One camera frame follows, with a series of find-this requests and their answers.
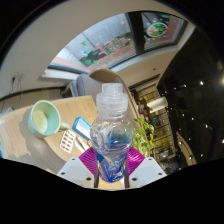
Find pill blister pack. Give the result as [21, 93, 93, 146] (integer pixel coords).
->
[59, 129, 77, 154]

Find clear blue-label water bottle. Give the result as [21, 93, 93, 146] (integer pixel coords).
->
[89, 82, 135, 183]

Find white pen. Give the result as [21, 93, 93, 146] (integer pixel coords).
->
[74, 135, 90, 154]

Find green potted plant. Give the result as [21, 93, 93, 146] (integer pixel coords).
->
[132, 116, 156, 158]

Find blue and white box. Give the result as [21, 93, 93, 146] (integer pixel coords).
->
[71, 116, 92, 141]

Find light green mug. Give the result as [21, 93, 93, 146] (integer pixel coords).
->
[27, 99, 72, 140]

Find grey curved sofa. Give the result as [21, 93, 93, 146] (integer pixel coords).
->
[61, 68, 141, 121]

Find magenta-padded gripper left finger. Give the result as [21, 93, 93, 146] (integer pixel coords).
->
[56, 147, 100, 189]

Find ceiling spot lights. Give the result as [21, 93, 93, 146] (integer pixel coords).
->
[169, 76, 224, 158]

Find white round column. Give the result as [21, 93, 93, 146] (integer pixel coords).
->
[146, 95, 169, 114]

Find white wall power outlet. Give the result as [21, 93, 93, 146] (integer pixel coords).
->
[10, 72, 25, 86]

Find window with christmas decals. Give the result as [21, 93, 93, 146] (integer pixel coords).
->
[46, 11, 188, 73]

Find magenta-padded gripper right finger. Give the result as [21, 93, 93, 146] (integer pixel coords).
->
[123, 146, 167, 189]

